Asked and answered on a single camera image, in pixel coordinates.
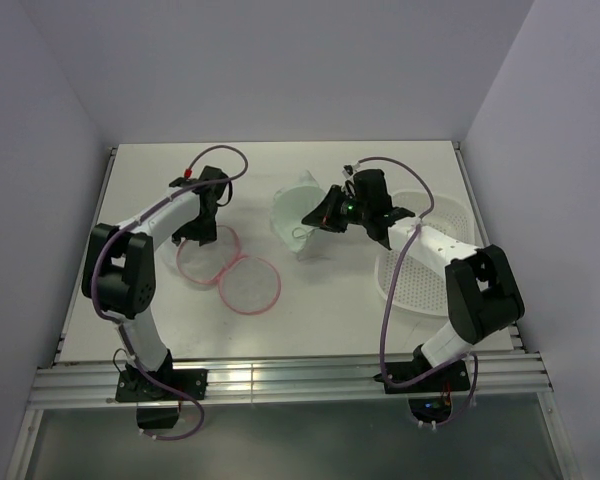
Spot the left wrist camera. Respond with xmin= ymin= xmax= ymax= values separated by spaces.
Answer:
xmin=169 ymin=168 xmax=202 ymax=190

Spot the pink mesh laundry bag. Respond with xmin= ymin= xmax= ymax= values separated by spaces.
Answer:
xmin=157 ymin=225 xmax=282 ymax=316

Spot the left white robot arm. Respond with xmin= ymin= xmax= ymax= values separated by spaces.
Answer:
xmin=81 ymin=166 xmax=233 ymax=402

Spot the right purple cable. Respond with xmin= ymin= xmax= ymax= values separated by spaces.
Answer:
xmin=344 ymin=155 xmax=480 ymax=433

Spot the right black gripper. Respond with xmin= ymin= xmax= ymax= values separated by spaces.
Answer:
xmin=302 ymin=185 xmax=370 ymax=233

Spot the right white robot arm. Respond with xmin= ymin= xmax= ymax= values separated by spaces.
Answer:
xmin=301 ymin=169 xmax=525 ymax=392

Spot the mint green bra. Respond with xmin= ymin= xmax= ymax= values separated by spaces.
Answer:
xmin=269 ymin=170 xmax=329 ymax=262

